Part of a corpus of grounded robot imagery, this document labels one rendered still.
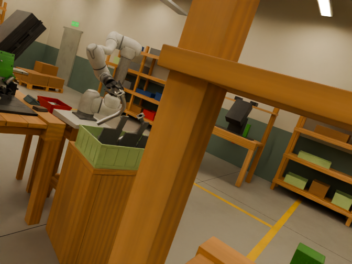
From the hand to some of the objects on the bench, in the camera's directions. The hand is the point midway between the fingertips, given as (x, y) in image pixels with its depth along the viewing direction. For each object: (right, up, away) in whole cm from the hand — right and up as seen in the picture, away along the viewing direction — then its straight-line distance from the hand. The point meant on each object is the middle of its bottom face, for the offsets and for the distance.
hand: (119, 94), depth 186 cm
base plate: (-124, +7, +47) cm, 133 cm away
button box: (-93, -3, +59) cm, 110 cm away
